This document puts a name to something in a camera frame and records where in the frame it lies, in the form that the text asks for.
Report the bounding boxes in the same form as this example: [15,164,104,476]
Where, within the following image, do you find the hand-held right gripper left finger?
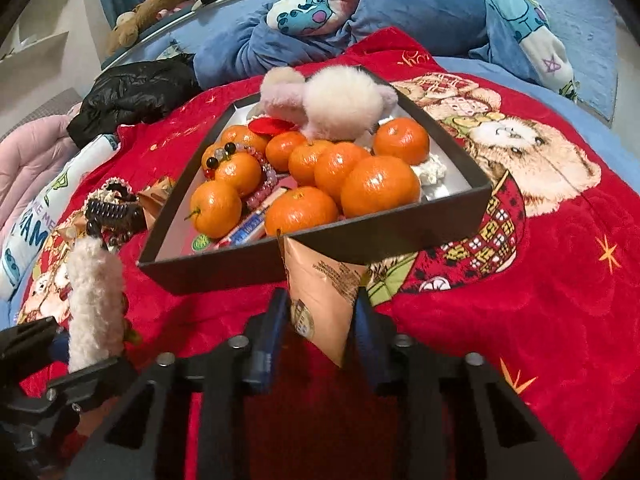
[65,287,291,480]

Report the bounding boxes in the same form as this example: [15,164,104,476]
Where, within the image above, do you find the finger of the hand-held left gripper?
[0,317,68,361]
[47,355,138,413]

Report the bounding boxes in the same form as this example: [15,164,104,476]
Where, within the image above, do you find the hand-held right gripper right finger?
[352,292,581,480]

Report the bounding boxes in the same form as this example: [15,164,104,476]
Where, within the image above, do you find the brown snack packet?
[137,177,176,231]
[277,232,371,368]

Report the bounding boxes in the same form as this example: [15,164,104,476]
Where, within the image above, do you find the fluffy cream scrunchie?
[66,236,126,373]

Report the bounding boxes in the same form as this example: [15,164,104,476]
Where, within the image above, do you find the black cardboard box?
[137,67,493,296]

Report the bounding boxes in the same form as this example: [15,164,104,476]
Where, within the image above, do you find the striped candy roll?
[215,207,269,250]

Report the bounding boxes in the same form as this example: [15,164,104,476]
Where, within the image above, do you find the white printed pillow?
[0,135,121,301]

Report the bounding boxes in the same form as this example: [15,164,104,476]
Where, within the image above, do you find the red printed blanket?
[15,27,640,480]

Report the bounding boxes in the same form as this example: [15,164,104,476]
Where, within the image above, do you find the dark brown hair claw clip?
[85,195,146,253]

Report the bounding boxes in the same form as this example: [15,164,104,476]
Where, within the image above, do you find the pile of mandarins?
[189,116,431,239]

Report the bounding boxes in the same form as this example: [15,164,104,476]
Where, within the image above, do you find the pink quilted coat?
[0,102,83,241]

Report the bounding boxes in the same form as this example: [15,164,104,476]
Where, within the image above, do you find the fluffy pink white plush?
[257,66,398,143]

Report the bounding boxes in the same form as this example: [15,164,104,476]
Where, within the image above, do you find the black puffer jacket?
[66,57,203,148]

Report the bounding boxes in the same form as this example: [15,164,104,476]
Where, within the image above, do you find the blue bed sheet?
[100,0,640,196]

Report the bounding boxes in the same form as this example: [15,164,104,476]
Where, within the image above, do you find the blue cartoon printed comforter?
[192,0,578,103]

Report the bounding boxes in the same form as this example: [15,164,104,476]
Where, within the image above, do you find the long brown plush toy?
[107,0,223,56]

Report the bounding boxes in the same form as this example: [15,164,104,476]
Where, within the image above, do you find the light blue quilted pad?
[460,0,621,126]

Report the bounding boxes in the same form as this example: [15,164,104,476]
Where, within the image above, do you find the pink bead bracelet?
[204,142,281,208]

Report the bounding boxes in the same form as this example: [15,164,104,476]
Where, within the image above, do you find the white wall shelf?
[0,0,81,126]

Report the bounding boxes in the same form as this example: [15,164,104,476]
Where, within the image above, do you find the silver bed rail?
[100,0,326,68]

